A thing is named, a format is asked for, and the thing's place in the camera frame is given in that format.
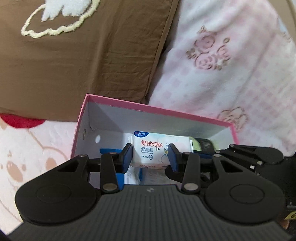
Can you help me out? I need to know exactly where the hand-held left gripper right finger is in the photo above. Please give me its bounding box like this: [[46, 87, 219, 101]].
[[168, 143, 255, 194]]

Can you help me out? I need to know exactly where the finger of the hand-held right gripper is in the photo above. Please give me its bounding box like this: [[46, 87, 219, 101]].
[[215, 149, 264, 166], [228, 144, 284, 164]]

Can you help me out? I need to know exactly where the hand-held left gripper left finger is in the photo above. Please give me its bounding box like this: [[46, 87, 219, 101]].
[[57, 143, 134, 194]]

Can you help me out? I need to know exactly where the blue packet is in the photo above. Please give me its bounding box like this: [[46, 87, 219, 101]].
[[100, 148, 142, 186]]

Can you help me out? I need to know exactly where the white wet wipes packet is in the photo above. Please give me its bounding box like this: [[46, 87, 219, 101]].
[[128, 131, 193, 171]]

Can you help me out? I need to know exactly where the pink cardboard box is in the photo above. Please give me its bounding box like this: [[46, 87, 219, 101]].
[[70, 93, 240, 186]]

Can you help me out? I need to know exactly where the green yarn ball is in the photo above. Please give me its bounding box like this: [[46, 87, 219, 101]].
[[190, 137, 216, 154]]

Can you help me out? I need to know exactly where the pink checked pillow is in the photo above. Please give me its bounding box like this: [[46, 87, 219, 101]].
[[148, 0, 296, 158]]

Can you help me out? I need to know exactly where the printed bear blanket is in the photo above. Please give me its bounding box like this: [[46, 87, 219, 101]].
[[0, 112, 80, 234]]

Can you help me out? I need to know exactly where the brown embroidered pillow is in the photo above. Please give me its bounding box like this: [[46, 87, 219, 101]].
[[0, 0, 179, 122]]

